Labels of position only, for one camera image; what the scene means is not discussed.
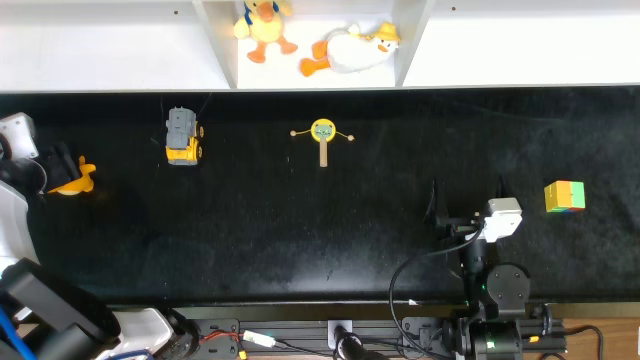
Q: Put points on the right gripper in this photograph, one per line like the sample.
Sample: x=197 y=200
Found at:
x=457 y=225

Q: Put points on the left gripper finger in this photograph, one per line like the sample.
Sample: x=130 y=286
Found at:
x=62 y=167

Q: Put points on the orange toy dinosaur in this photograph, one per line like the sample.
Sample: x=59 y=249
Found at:
x=82 y=185

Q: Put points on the grey and yellow toy truck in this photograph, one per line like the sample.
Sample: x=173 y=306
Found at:
x=182 y=137

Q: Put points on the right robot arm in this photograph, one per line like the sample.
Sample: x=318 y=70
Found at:
x=507 y=287

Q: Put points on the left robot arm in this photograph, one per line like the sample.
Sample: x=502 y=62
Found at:
x=60 y=310

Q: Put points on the many-coloured puzzle cube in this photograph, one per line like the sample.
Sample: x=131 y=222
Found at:
x=564 y=196

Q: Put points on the white shelf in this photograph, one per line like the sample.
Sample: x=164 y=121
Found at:
x=125 y=55

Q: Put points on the yellow wooden rattle drum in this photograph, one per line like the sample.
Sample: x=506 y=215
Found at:
x=323 y=131

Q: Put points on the white plush duck, yellow hat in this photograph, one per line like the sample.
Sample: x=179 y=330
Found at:
x=352 y=52

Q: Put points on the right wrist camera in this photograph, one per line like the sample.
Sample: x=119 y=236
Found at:
x=502 y=217

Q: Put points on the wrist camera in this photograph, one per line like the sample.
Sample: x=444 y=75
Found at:
x=17 y=135
x=502 y=217

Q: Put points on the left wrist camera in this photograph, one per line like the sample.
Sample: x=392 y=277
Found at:
x=17 y=135

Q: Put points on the mounting rail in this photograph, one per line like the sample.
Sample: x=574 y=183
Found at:
x=300 y=335

